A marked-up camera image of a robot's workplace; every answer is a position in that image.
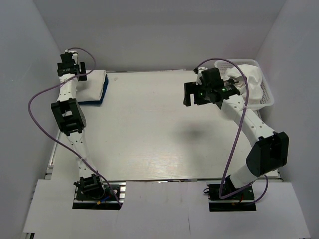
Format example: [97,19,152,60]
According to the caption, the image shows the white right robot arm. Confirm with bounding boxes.
[183,68,289,199]

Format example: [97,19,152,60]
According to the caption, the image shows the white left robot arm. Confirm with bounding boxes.
[51,49,93,180]

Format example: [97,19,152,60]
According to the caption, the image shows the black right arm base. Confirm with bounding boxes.
[203,184,256,212]

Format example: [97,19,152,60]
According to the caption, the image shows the white plastic basket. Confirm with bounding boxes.
[214,59,274,111]

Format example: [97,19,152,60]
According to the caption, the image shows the folded blue t-shirt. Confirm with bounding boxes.
[78,75,109,106]

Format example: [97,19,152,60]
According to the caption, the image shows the white green-sleeved Charlie Brown shirt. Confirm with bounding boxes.
[76,70,107,102]

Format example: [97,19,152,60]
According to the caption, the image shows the crumpled white t-shirt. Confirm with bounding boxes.
[223,64,263,105]

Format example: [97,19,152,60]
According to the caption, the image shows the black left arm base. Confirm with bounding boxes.
[72,174,126,211]

